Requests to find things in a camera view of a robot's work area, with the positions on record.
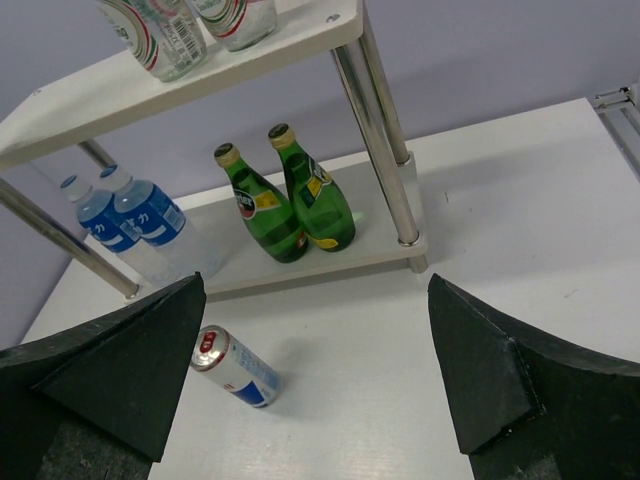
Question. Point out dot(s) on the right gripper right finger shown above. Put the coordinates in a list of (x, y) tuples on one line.
[(526, 404)]

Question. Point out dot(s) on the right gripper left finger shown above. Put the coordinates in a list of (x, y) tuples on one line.
[(97, 401)]

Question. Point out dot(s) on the energy drink can red tab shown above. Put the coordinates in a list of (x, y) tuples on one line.
[(228, 363)]

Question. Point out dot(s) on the green Perrier bottle red label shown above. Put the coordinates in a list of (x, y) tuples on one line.
[(266, 212)]

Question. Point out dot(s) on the green Perrier bottle yellow label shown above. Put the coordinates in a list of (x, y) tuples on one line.
[(319, 203)]

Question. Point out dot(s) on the clear soda water bottle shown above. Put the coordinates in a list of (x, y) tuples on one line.
[(237, 24), (163, 36)]

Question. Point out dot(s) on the white two-tier shelf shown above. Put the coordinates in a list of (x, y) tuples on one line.
[(167, 132)]

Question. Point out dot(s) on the right blue-label water bottle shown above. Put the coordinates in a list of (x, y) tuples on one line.
[(162, 224)]

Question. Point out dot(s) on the blue-label water bottle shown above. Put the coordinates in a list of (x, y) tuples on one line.
[(162, 224), (95, 211)]

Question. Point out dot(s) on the left blue-label water bottle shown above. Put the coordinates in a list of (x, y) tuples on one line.
[(95, 211)]

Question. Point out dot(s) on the aluminium frame rail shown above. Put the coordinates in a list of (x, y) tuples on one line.
[(618, 110)]

